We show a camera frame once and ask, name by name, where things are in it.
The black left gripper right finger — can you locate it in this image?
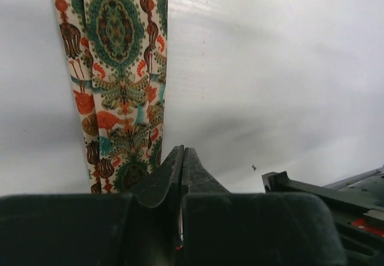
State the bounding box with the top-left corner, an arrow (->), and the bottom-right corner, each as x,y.
182,148 -> 347,265

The aluminium rail frame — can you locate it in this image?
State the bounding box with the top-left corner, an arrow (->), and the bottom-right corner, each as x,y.
325,166 -> 383,190

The paisley patterned tie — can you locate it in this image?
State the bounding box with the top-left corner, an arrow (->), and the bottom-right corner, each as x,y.
54,0 -> 168,193

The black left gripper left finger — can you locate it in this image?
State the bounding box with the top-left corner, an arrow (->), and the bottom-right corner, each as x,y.
1,146 -> 184,265

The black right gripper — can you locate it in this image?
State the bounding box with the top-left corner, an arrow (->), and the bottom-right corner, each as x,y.
262,172 -> 383,265

